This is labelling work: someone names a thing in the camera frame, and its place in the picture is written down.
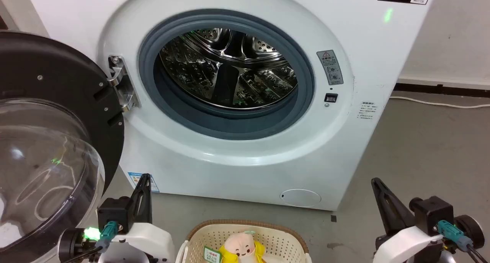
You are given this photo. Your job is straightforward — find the small printed text label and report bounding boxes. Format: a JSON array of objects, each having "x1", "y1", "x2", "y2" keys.
[{"x1": 357, "y1": 101, "x2": 379, "y2": 120}]

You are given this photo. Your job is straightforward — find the green-bordered white label sign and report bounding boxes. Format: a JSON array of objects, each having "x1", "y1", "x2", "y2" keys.
[{"x1": 203, "y1": 246, "x2": 223, "y2": 263}]

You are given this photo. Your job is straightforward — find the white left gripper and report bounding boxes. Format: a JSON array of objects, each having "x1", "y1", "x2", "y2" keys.
[{"x1": 98, "y1": 174, "x2": 176, "y2": 263}]

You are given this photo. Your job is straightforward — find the oval drain filter cover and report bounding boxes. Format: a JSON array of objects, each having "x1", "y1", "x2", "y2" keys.
[{"x1": 280, "y1": 189, "x2": 322, "y2": 208}]

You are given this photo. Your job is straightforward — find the white front-load washing machine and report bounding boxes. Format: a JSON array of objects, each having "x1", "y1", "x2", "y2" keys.
[{"x1": 24, "y1": 0, "x2": 439, "y2": 211}]

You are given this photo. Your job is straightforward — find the blue energy label sticker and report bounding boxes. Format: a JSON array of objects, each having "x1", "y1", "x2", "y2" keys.
[{"x1": 127, "y1": 172, "x2": 160, "y2": 193}]

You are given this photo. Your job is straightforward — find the stainless steel washer drum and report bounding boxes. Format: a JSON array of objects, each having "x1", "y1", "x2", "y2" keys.
[{"x1": 158, "y1": 28, "x2": 299, "y2": 110}]

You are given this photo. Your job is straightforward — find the cream plastic laundry basket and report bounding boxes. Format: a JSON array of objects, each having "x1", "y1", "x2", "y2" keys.
[{"x1": 175, "y1": 219, "x2": 312, "y2": 263}]

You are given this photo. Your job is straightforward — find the teal-plug camera cable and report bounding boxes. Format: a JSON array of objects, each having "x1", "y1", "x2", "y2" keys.
[
  {"x1": 71, "y1": 221, "x2": 118, "y2": 263},
  {"x1": 436, "y1": 219, "x2": 490, "y2": 263}
]

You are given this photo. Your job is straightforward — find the metal door hinge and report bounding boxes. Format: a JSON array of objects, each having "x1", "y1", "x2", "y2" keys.
[{"x1": 108, "y1": 55, "x2": 140, "y2": 113}]

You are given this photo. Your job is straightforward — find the black baseboard strip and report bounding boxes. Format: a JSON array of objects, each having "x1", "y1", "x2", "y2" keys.
[{"x1": 394, "y1": 83, "x2": 490, "y2": 100}]

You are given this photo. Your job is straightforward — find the teal-plug left camera cable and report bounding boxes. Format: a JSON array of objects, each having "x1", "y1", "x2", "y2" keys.
[{"x1": 71, "y1": 221, "x2": 118, "y2": 263}]

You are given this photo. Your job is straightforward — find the black washer door, clear dome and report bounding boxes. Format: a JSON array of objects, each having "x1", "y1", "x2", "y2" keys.
[{"x1": 0, "y1": 31, "x2": 125, "y2": 263}]

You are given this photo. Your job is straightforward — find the grey warning sticker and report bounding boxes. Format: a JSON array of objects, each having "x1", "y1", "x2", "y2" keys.
[{"x1": 316, "y1": 50, "x2": 344, "y2": 86}]

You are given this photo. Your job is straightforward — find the teal-plug right camera cable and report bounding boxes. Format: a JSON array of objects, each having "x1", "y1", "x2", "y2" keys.
[{"x1": 436, "y1": 219, "x2": 490, "y2": 263}]

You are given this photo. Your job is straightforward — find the pink and yellow plush toy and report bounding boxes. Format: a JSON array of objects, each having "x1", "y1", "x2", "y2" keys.
[{"x1": 219, "y1": 231, "x2": 266, "y2": 263}]

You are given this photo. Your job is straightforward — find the white cable on floor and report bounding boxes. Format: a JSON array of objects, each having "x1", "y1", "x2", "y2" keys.
[{"x1": 390, "y1": 96, "x2": 490, "y2": 109}]

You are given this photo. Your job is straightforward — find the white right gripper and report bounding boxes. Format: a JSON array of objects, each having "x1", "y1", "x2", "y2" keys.
[{"x1": 371, "y1": 177, "x2": 444, "y2": 263}]

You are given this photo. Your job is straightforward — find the grey rubber door gasket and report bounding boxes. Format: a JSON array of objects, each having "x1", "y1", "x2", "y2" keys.
[{"x1": 138, "y1": 9, "x2": 315, "y2": 140}]

